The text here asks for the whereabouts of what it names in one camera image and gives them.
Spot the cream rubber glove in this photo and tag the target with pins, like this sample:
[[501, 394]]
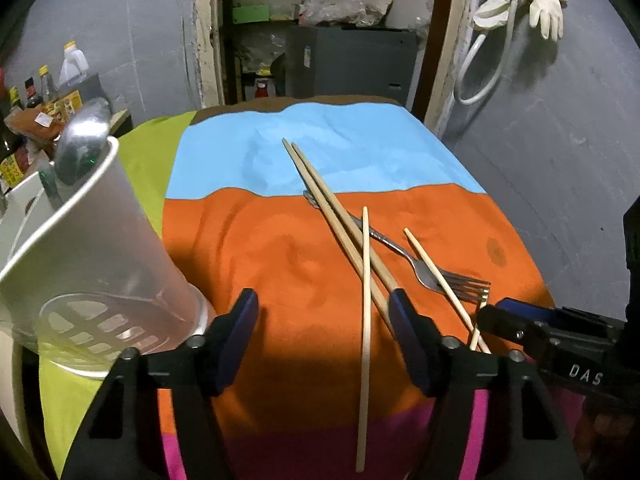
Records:
[[547, 7], [492, 12]]

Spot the clear bottle yellow cap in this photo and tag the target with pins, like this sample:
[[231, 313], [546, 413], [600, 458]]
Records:
[[48, 87]]

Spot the green box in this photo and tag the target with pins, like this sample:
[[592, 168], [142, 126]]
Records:
[[250, 14]]

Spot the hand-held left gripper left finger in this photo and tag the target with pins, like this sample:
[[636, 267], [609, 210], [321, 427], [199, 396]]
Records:
[[235, 340]]

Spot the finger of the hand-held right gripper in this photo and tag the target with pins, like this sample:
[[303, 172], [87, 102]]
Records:
[[530, 310], [505, 330]]

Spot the beige kitchen counter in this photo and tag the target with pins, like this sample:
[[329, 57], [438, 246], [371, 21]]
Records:
[[120, 122]]

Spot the thin wooden chopstick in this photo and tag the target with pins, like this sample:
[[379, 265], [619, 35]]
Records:
[[362, 360], [476, 335], [426, 260]]

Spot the dark bottle red cap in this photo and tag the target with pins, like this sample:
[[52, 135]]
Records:
[[32, 95]]

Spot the grey appliance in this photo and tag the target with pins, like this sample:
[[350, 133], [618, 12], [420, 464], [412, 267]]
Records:
[[350, 65]]

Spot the metal fork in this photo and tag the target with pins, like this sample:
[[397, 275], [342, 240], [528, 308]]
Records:
[[395, 247]]

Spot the wooden chopstick pair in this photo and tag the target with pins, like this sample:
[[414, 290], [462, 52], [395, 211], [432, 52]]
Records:
[[330, 220]]

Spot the large oil jug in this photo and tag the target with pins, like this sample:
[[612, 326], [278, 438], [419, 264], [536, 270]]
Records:
[[75, 70]]

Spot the white door frame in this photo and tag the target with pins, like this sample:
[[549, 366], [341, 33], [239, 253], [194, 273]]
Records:
[[207, 50]]

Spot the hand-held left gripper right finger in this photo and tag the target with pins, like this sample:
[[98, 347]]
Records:
[[410, 335]]

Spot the slim dark bottle yellow cap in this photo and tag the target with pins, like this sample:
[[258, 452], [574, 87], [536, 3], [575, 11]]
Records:
[[15, 100]]

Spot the crumpled clear plastic bags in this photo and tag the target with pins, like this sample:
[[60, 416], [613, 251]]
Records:
[[340, 7]]

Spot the striped colourful cloth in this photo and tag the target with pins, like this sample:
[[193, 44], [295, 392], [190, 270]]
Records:
[[280, 270]]

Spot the metal spoon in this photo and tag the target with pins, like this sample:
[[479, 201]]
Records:
[[82, 145]]

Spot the thick wooden chopstick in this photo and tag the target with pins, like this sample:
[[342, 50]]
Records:
[[348, 220]]

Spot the green cloth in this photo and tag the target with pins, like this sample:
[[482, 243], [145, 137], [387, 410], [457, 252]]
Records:
[[145, 160]]

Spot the white plastic utensil caddy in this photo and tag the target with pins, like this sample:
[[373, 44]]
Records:
[[100, 240]]

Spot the orange sauce packet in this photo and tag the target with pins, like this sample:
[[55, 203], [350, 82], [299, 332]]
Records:
[[37, 127]]

